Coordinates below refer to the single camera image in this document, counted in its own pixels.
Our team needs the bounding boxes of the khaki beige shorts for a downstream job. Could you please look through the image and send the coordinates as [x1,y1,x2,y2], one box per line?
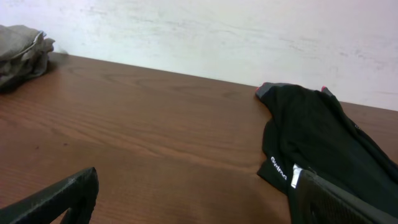
[1,25,55,60]

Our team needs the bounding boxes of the white cloth piece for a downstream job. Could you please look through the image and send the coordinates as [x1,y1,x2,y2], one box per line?
[290,164,303,189]

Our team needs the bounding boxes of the black garment with red trim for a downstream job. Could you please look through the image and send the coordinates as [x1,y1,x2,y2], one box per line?
[256,83,397,223]

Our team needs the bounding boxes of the folded grey shorts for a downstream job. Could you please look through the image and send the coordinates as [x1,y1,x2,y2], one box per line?
[1,51,49,93]

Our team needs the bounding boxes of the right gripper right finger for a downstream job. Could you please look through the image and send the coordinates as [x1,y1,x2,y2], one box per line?
[294,170,397,224]

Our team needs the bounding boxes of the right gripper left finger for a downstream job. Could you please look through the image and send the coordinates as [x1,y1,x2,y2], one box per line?
[1,167,99,224]

